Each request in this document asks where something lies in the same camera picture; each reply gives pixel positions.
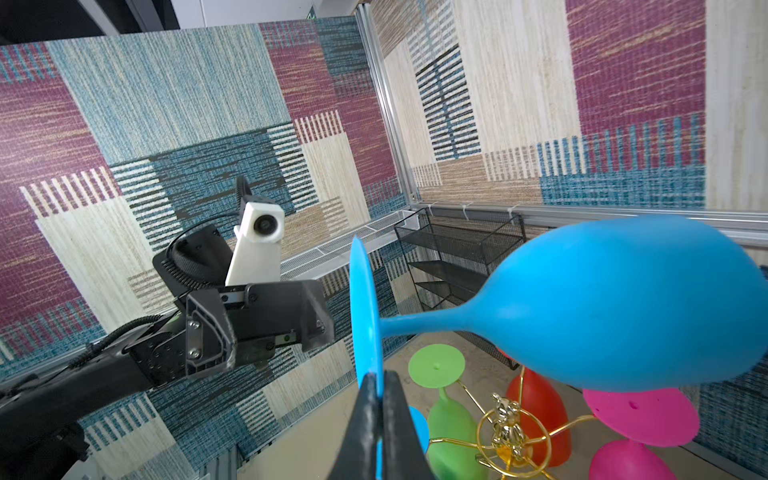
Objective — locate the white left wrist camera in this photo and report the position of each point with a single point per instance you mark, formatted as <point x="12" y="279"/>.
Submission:
<point x="257" y="253"/>

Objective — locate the magenta wine glass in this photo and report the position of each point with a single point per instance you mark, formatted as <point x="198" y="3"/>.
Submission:
<point x="661" y="418"/>

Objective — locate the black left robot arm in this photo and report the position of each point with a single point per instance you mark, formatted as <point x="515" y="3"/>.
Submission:
<point x="41" y="435"/>

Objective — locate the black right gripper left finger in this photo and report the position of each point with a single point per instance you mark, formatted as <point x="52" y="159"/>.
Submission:
<point x="357" y="456"/>

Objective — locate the blue wine glass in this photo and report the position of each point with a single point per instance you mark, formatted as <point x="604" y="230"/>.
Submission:
<point x="421" y="427"/>
<point x="629" y="305"/>

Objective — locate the red wine glass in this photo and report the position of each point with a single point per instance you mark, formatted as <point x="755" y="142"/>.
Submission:
<point x="542" y="400"/>

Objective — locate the gold wine glass rack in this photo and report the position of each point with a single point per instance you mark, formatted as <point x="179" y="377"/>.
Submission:
<point x="503" y="447"/>

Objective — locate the blue front wine glass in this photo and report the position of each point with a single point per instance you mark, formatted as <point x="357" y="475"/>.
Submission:
<point x="421" y="427"/>

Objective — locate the green rear wine glass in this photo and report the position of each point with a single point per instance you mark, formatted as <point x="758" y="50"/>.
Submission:
<point x="451" y="452"/>

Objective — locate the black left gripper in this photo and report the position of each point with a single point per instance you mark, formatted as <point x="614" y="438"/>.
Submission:
<point x="219" y="329"/>

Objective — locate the black mesh shelf rack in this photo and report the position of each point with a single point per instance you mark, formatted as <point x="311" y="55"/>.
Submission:
<point x="449" y="259"/>

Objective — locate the white wire basket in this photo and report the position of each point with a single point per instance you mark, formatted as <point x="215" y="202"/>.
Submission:
<point x="335" y="253"/>

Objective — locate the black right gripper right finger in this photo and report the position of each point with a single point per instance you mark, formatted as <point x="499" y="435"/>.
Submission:
<point x="402" y="455"/>

